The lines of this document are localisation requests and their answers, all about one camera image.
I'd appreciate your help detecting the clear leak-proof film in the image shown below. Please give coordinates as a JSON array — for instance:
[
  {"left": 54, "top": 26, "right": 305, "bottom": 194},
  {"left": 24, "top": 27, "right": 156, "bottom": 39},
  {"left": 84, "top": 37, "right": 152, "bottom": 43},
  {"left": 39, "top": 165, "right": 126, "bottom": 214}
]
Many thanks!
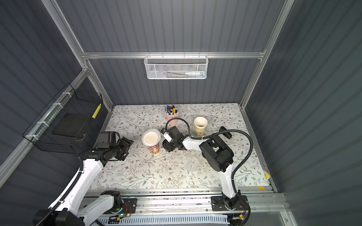
[
  {"left": 141, "top": 129, "right": 161, "bottom": 147},
  {"left": 183, "top": 155, "right": 202, "bottom": 172}
]

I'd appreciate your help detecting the red patterned paper cup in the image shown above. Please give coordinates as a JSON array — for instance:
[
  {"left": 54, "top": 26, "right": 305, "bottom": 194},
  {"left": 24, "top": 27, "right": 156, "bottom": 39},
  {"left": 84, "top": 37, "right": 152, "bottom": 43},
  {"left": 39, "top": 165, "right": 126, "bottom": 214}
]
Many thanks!
[{"left": 141, "top": 129, "right": 161, "bottom": 154}]

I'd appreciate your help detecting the beige patterned paper cup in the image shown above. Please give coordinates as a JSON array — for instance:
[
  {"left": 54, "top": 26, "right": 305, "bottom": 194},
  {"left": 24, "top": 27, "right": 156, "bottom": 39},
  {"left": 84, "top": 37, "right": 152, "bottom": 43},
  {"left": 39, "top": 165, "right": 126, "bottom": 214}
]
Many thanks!
[{"left": 194, "top": 117, "right": 208, "bottom": 137}]

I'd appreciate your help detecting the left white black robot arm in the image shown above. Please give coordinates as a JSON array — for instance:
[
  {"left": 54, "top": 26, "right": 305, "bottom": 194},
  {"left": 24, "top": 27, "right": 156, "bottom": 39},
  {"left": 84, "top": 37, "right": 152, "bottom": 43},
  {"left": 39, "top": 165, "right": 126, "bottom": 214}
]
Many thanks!
[{"left": 33, "top": 131, "right": 134, "bottom": 226}]

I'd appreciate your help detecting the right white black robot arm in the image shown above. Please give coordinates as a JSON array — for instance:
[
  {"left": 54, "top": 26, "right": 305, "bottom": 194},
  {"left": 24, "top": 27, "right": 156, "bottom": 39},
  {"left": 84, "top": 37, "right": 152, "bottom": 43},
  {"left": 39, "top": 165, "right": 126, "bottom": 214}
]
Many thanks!
[{"left": 160, "top": 126, "right": 254, "bottom": 211}]

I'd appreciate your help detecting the pink pen holder cup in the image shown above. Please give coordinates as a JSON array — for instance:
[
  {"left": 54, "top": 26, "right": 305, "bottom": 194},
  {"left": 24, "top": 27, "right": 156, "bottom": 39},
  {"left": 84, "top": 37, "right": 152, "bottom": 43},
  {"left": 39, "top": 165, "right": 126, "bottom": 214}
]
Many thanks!
[{"left": 165, "top": 112, "right": 179, "bottom": 126}]

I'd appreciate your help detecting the floral table mat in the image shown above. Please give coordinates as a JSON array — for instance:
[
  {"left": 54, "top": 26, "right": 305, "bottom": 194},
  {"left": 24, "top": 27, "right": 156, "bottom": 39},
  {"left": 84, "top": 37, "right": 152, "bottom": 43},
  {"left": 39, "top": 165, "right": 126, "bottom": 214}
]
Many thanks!
[{"left": 87, "top": 103, "right": 271, "bottom": 190}]

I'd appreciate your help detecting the black stapler-like object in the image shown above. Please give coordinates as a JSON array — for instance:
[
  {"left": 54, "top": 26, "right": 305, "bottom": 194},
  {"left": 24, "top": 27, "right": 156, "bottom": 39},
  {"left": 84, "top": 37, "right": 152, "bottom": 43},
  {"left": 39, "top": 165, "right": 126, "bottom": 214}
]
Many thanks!
[{"left": 219, "top": 126, "right": 232, "bottom": 139}]

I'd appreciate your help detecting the marker in white basket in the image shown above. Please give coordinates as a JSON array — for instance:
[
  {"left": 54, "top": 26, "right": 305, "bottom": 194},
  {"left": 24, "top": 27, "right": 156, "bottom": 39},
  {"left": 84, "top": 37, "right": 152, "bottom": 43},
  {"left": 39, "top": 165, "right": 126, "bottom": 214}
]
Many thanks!
[{"left": 185, "top": 71, "right": 205, "bottom": 78}]

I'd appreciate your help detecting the black wire basket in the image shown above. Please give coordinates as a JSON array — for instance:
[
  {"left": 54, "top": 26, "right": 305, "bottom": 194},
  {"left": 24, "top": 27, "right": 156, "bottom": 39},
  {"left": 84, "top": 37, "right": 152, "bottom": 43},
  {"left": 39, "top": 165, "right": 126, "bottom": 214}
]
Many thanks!
[{"left": 23, "top": 85, "right": 107, "bottom": 154}]

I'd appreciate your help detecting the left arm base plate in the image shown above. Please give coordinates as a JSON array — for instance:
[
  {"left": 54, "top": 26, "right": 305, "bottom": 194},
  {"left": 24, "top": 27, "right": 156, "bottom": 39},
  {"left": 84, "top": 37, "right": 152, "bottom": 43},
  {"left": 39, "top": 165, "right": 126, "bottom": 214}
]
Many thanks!
[{"left": 104, "top": 198, "right": 137, "bottom": 214}]

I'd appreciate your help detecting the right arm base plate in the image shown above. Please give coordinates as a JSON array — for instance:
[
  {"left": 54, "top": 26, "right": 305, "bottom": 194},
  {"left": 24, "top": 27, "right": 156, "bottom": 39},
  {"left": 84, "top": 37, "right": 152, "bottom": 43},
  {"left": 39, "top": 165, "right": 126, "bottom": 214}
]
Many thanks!
[{"left": 211, "top": 195, "right": 249, "bottom": 212}]

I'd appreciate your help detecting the white wire mesh basket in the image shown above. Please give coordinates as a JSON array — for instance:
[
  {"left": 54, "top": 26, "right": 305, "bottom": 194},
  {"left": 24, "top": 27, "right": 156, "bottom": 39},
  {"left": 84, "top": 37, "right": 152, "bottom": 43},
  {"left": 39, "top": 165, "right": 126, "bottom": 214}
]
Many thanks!
[{"left": 144, "top": 55, "right": 209, "bottom": 80}]

